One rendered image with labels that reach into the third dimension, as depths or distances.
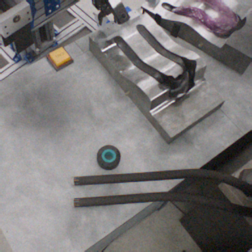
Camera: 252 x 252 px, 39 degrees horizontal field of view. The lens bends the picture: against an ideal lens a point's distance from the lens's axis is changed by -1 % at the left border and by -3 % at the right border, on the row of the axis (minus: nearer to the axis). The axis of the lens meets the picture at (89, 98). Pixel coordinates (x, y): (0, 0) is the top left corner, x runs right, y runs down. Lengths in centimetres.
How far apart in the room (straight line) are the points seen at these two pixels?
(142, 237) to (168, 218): 17
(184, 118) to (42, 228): 60
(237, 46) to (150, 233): 108
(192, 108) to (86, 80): 41
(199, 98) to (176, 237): 93
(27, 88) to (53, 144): 26
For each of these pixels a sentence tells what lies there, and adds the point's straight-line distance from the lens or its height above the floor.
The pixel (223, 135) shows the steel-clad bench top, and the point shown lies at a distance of 137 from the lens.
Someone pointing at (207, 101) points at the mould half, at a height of 86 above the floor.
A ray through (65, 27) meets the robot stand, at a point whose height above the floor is 23.
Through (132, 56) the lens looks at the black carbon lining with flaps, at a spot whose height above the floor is 88.
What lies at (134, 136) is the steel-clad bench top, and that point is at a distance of 129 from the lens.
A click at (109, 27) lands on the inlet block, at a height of 92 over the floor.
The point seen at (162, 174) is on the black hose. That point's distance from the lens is 115.
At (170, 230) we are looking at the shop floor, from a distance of 205.
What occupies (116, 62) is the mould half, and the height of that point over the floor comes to 88.
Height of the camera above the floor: 198
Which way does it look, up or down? 61 degrees down
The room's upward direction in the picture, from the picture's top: 1 degrees counter-clockwise
